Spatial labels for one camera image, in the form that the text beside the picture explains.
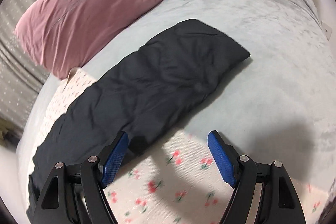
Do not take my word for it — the light grey fleece blanket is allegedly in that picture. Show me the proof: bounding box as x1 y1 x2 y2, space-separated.
15 0 336 212

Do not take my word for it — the cherry print white sheet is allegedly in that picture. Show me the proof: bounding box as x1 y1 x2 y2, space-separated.
46 68 328 223

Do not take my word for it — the pink velvet pillow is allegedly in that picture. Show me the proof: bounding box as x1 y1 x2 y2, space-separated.
14 0 163 80

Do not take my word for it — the grey patterned curtain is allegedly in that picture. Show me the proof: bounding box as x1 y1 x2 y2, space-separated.
1 0 49 129

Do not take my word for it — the black puffer jacket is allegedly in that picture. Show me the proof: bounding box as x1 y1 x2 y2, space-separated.
27 19 250 219

